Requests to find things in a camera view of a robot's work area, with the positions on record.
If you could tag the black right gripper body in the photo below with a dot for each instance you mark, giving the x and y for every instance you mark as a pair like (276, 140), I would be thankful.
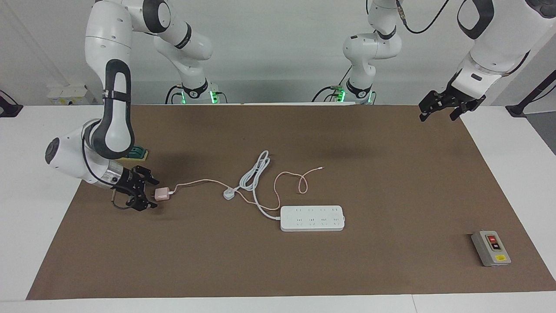
(127, 182)

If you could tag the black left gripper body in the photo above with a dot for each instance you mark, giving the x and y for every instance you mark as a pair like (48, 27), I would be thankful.
(456, 98)

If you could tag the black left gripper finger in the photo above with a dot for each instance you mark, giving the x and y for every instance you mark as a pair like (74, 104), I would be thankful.
(434, 101)
(472, 105)

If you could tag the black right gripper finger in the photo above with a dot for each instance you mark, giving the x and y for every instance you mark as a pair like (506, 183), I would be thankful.
(145, 174)
(141, 203)

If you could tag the pink charger adapter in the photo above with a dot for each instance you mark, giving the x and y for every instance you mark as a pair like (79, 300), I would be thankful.
(163, 194)

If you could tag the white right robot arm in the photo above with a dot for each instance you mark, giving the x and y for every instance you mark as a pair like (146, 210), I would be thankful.
(108, 52)

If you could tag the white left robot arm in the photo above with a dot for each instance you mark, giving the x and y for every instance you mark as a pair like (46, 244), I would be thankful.
(499, 39)

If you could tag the white three-pin plug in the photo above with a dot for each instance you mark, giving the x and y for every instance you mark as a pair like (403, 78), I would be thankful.
(229, 194)

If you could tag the white power strip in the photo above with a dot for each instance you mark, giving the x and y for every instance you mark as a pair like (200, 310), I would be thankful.
(312, 219)

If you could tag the brown table mat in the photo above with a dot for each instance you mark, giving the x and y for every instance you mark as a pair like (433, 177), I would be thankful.
(217, 261)

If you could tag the grey push button box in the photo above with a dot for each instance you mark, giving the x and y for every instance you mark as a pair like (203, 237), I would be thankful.
(493, 250)

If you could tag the green knife switch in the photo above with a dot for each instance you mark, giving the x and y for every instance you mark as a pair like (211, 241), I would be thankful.
(140, 153)

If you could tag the black camera stand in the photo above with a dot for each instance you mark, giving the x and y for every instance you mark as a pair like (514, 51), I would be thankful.
(517, 109)

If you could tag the white wall socket box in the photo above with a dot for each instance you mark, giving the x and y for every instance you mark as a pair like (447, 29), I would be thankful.
(65, 95)

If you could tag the black clamp mount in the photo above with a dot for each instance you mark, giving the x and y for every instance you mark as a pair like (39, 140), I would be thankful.
(8, 111)

